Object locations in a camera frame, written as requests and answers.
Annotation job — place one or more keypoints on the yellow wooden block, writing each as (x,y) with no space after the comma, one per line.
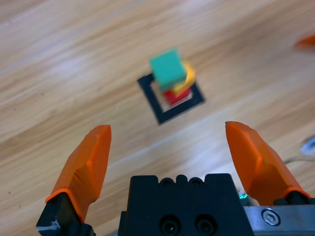
(189,78)

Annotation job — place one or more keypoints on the black tape square outline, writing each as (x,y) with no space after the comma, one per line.
(157,108)

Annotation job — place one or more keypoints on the usb dongle with green lights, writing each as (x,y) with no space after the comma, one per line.
(243,196)

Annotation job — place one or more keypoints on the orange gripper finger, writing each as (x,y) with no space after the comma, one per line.
(86,159)
(258,159)
(307,44)

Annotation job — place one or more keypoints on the green wooden block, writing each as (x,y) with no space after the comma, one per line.
(167,68)

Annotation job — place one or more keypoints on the red wooden block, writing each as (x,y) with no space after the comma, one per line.
(176,98)

